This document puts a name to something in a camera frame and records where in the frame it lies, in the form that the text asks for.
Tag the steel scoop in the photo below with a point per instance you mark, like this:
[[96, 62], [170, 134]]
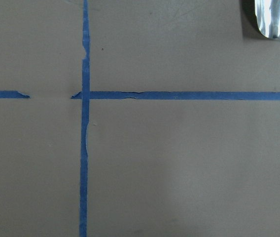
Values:
[[261, 18]]

